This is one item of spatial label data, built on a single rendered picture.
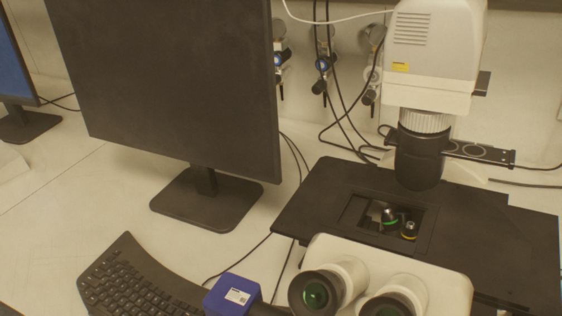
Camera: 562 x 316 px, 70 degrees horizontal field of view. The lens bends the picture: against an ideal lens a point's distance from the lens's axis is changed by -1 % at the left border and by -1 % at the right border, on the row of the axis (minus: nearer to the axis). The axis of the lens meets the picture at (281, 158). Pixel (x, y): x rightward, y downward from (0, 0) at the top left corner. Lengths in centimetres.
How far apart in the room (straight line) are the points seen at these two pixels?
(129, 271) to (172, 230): 14
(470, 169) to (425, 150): 27
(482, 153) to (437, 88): 12
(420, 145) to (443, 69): 11
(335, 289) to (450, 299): 16
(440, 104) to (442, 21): 10
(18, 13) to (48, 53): 19
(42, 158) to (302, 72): 86
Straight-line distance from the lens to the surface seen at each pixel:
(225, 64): 72
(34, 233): 118
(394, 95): 52
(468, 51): 49
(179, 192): 109
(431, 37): 49
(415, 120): 54
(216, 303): 58
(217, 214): 100
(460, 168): 81
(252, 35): 67
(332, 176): 75
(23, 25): 214
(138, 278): 90
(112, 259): 97
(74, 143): 150
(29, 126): 170
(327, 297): 38
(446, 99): 51
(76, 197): 124
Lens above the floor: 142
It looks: 35 degrees down
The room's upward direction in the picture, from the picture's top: 6 degrees counter-clockwise
